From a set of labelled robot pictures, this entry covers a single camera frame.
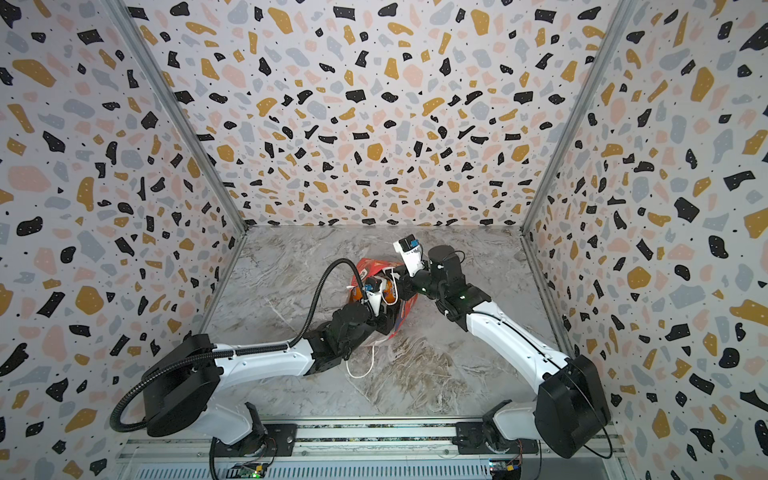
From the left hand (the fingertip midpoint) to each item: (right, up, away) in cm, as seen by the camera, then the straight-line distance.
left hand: (396, 295), depth 79 cm
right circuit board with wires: (+26, -41, -7) cm, 49 cm away
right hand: (-3, +7, -3) cm, 9 cm away
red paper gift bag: (-8, +7, -2) cm, 11 cm away
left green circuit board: (-35, -40, -8) cm, 54 cm away
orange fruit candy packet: (-1, +2, -8) cm, 8 cm away
